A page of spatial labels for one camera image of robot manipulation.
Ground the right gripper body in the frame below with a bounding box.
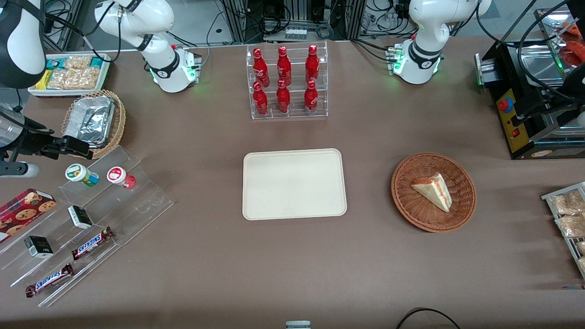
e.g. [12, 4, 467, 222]
[0, 107, 55, 179]

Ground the green gum bottle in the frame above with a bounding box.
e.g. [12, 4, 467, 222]
[65, 163, 99, 187]

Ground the red gum bottle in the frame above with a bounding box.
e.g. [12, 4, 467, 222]
[107, 166, 136, 189]

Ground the cream plastic tray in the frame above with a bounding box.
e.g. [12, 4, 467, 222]
[242, 148, 347, 221]

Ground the black machine with yellow panel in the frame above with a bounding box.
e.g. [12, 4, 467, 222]
[474, 7, 585, 160]

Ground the stack of foil trays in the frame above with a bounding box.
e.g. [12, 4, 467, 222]
[63, 95, 116, 149]

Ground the light wicker basket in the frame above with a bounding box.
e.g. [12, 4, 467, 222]
[61, 90, 127, 159]

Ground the red plaid cookie box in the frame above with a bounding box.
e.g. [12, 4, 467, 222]
[0, 188, 57, 243]

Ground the small black box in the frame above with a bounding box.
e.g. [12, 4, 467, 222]
[24, 236, 54, 258]
[68, 205, 93, 229]

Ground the large clear snack bag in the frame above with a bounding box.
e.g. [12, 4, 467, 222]
[47, 66, 101, 90]

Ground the clear acrylic stepped stand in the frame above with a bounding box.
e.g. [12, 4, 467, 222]
[0, 145, 175, 308]

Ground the white plastic bin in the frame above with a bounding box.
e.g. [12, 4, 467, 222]
[27, 53, 112, 97]

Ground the small clear snack bag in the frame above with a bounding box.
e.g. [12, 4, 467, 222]
[64, 56, 92, 70]

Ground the Snickers bar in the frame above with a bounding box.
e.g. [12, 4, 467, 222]
[71, 227, 115, 261]
[25, 263, 74, 298]

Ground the wrapped triangle sandwich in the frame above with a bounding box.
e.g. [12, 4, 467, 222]
[411, 172, 453, 213]

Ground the brown round wicker basket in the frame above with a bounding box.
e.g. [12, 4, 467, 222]
[391, 152, 477, 233]

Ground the red cola bottle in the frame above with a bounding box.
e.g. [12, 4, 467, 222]
[277, 46, 292, 86]
[304, 80, 319, 115]
[305, 44, 320, 85]
[253, 81, 269, 116]
[253, 48, 269, 87]
[276, 80, 291, 114]

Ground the clear acrylic bottle rack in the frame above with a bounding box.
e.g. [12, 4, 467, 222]
[246, 40, 329, 120]

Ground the grey wire rack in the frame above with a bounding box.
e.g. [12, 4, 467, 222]
[542, 182, 585, 279]

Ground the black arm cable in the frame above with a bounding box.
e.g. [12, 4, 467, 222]
[45, 13, 122, 63]

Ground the black looped cable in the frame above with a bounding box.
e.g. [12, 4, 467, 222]
[395, 308, 462, 329]

